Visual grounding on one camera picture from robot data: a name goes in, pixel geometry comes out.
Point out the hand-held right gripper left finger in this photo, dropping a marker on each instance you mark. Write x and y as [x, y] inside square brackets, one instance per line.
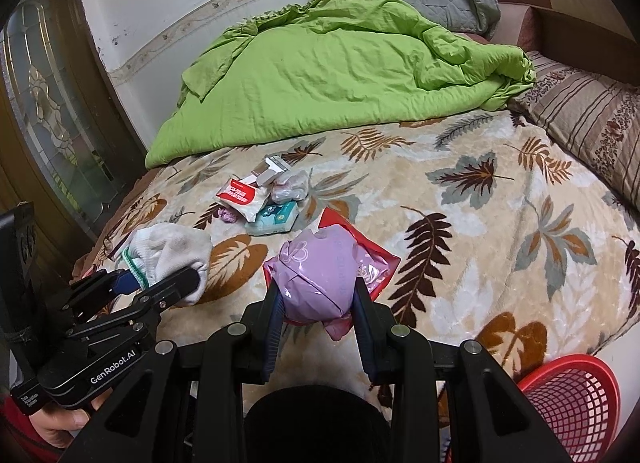
[272, 338]

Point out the purple plastic bag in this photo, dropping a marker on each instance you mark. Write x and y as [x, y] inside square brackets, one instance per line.
[315, 273]

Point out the brown striped pillow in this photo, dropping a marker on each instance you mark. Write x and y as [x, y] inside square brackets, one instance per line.
[585, 108]

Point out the red and white packet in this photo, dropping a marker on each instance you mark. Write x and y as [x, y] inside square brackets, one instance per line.
[237, 193]

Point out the crumpled clear plastic bag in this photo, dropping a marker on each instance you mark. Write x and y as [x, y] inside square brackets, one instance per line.
[291, 185]

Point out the leaf print blanket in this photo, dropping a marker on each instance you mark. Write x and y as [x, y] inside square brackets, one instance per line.
[450, 223]

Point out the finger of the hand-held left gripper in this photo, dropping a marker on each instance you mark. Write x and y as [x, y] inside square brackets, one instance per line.
[172, 288]
[125, 283]

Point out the red plastic bag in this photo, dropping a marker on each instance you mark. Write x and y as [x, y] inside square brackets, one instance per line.
[336, 218]

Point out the white flat box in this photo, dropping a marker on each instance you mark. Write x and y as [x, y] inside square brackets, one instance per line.
[272, 165]

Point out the small purple scrap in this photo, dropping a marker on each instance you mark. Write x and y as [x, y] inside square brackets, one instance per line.
[228, 216]

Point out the wooden door with glass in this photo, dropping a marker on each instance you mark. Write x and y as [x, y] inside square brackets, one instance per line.
[55, 108]

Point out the white sock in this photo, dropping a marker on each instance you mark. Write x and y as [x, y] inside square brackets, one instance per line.
[170, 243]

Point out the green quilt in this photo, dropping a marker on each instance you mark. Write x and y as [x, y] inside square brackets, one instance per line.
[325, 73]

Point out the teal tissue packet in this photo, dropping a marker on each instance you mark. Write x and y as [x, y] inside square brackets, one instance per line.
[275, 219]

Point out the person's left hand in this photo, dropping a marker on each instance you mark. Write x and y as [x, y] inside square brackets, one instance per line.
[65, 425]

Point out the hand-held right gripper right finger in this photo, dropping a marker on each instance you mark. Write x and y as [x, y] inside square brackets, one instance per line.
[364, 338]

